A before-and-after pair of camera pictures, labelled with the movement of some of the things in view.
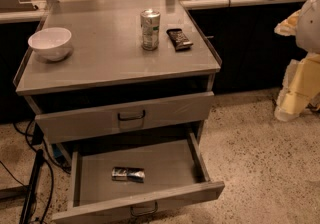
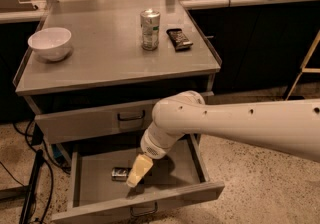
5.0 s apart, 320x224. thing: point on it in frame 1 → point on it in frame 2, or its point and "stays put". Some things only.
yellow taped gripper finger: (301, 86) → (142, 165)
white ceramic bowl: (51, 43) stays put
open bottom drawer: (136, 175) stays put
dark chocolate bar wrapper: (180, 41) stays put
